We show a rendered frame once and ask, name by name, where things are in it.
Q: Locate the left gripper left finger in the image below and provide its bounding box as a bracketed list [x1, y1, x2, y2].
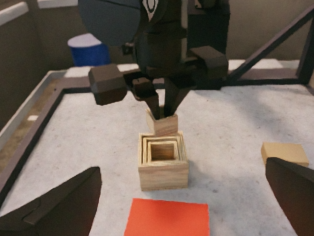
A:
[0, 166, 102, 236]

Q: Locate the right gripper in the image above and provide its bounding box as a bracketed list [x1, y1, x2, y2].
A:
[88, 17, 229, 120]

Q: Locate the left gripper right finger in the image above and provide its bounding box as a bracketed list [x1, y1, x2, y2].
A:
[265, 157, 314, 236]

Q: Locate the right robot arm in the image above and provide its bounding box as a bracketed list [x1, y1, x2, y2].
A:
[78, 0, 222, 65]

